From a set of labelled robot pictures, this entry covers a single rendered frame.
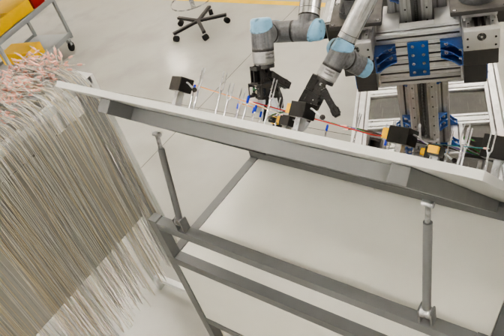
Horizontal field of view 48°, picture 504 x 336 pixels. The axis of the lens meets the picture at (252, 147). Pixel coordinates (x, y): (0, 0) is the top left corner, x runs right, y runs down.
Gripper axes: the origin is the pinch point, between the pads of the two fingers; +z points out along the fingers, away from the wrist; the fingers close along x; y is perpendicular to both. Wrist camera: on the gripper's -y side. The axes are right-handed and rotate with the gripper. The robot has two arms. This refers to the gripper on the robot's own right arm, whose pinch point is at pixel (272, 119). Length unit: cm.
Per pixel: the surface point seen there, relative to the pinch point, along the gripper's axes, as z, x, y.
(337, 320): 56, 41, 15
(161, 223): 32, -20, 38
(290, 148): -8, 53, 42
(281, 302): 55, 22, 21
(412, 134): -2, 57, 0
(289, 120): -6.3, 26.0, 16.7
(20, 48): -9, -416, -55
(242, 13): -23, -287, -227
